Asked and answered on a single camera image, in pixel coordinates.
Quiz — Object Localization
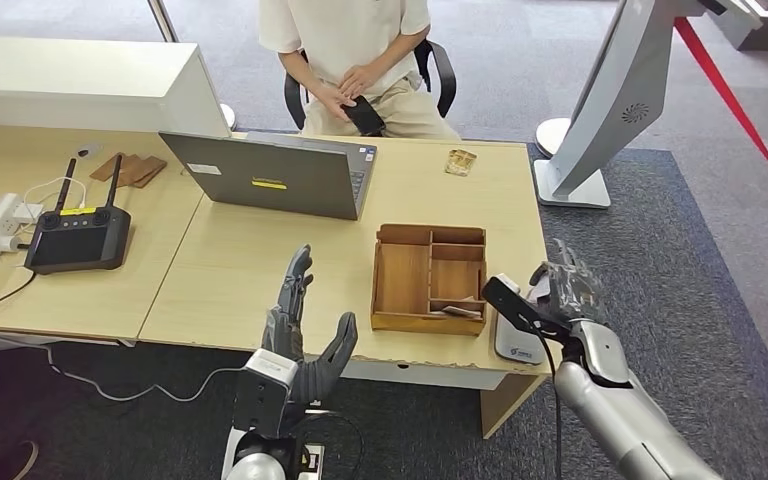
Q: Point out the person's left hand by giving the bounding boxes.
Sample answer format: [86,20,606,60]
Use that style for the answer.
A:
[337,64,379,101]

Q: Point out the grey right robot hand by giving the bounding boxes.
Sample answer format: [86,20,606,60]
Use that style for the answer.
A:
[529,238,612,327]

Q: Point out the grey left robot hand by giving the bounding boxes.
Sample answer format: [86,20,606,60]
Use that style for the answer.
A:
[261,243,359,405]

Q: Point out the person's right hand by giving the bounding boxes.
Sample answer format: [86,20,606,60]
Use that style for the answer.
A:
[311,82,359,124]

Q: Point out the black smartphone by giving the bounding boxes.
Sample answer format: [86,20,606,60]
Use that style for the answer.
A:
[340,94,387,137]

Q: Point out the room key card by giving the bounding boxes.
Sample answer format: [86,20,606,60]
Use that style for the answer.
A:
[430,301,485,321]

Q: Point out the person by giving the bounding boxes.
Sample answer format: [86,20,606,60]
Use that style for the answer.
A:
[258,0,461,140]

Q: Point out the grey white card reader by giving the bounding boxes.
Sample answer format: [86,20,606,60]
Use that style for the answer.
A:
[493,307,549,367]

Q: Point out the brown wooden card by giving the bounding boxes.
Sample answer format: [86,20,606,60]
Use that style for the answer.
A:
[118,156,168,190]
[89,152,140,183]

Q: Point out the dark grey floor rug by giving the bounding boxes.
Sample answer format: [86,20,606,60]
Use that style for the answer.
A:
[26,144,768,480]

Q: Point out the black office chair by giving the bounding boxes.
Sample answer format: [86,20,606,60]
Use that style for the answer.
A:
[283,39,458,130]

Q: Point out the grey laptop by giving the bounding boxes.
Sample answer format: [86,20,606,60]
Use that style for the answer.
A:
[158,130,379,222]

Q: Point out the wooden desk organizer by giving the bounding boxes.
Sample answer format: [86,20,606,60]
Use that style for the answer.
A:
[369,223,489,337]

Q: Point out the gold patterned packet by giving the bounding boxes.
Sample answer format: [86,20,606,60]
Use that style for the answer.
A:
[443,148,479,178]

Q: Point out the floor outlet box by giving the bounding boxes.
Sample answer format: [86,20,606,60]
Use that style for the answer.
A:
[299,443,326,480]

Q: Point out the metal pole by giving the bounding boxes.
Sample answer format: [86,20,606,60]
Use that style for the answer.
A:
[146,0,180,43]

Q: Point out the grey kiosk stand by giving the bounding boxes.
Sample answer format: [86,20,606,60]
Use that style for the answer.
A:
[532,0,763,211]

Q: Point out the black remote controller with antennas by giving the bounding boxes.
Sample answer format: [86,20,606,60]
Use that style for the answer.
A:
[24,153,132,276]

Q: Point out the red barrier tape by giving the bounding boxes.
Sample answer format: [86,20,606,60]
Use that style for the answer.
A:
[673,16,768,213]

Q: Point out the white counter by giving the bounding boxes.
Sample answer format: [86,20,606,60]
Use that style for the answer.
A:
[0,36,232,139]

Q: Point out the white charger adaptor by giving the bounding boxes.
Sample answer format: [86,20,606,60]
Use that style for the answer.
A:
[11,201,44,225]

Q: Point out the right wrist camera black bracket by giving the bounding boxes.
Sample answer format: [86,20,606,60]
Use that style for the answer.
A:
[481,272,574,346]

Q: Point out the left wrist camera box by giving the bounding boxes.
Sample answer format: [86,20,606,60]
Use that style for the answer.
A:
[231,349,299,439]

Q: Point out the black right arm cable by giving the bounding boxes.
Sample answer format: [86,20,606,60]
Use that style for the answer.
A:
[536,331,565,480]

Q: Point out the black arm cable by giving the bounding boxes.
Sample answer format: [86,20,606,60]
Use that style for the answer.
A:
[291,409,367,480]
[536,331,565,480]

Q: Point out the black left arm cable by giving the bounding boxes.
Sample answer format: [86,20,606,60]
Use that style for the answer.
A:
[291,409,367,480]

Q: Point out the grey floor cable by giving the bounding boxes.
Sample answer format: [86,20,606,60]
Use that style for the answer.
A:
[44,343,259,404]

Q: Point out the white charger cable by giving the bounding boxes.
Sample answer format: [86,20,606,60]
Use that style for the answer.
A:
[22,176,88,230]

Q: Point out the black power cable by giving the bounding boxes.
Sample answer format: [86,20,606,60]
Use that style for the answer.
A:
[0,268,37,356]

